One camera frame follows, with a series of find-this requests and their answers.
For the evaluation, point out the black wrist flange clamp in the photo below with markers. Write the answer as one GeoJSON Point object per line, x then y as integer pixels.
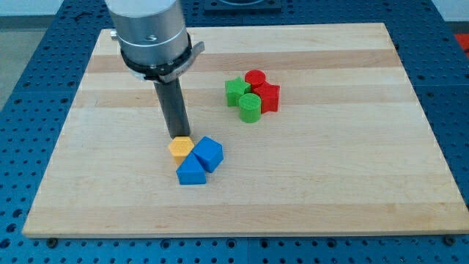
{"type": "Point", "coordinates": [160, 56]}

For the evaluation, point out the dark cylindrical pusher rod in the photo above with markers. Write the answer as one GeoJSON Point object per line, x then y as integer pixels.
{"type": "Point", "coordinates": [173, 108]}

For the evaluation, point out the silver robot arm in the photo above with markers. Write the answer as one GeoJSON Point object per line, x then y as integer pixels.
{"type": "Point", "coordinates": [146, 15]}

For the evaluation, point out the yellow hexagon block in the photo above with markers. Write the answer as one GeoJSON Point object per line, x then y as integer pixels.
{"type": "Point", "coordinates": [180, 147]}

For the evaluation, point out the green star block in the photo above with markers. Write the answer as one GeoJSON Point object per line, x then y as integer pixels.
{"type": "Point", "coordinates": [234, 89]}

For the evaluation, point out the blue cube block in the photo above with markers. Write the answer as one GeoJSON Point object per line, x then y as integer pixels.
{"type": "Point", "coordinates": [209, 153]}

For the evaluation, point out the green cylinder block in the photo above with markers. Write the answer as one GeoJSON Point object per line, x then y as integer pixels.
{"type": "Point", "coordinates": [250, 107]}

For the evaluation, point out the blue triangle block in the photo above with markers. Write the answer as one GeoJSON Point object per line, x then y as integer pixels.
{"type": "Point", "coordinates": [191, 172]}

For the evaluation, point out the red cylinder block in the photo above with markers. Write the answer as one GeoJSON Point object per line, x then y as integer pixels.
{"type": "Point", "coordinates": [255, 78]}

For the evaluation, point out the red star block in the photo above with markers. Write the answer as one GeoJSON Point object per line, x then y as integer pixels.
{"type": "Point", "coordinates": [269, 94]}

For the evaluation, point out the wooden board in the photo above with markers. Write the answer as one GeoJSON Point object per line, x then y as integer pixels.
{"type": "Point", "coordinates": [349, 151]}

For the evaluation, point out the black mount plate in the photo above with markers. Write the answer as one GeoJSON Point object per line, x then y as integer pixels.
{"type": "Point", "coordinates": [241, 5]}

